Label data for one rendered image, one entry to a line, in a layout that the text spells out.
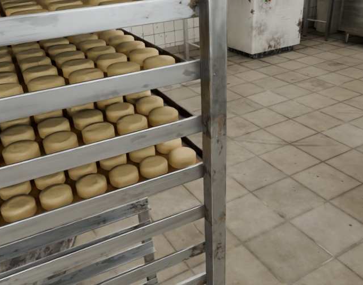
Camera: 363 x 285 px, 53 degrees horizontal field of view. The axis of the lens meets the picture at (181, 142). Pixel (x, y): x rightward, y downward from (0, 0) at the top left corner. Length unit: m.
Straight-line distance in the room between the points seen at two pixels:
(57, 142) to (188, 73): 0.22
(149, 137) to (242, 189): 1.70
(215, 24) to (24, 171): 0.32
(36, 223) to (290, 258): 1.43
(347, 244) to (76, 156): 1.62
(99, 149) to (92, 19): 0.18
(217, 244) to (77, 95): 0.39
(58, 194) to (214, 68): 0.31
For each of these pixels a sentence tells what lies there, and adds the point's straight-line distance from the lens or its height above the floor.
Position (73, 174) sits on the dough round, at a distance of 0.66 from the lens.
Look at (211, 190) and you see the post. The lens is 0.63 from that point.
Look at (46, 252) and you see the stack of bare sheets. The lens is 1.98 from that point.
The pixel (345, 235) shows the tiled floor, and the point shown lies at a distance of 2.03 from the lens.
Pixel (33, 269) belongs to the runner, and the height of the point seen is 0.88.
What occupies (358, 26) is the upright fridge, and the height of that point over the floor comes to 0.26.
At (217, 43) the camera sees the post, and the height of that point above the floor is 1.18.
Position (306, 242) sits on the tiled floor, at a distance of 1.93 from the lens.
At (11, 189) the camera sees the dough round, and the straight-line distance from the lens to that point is 0.66.
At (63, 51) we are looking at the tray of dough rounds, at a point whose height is 1.15.
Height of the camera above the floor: 1.31
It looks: 29 degrees down
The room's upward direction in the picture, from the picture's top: 3 degrees counter-clockwise
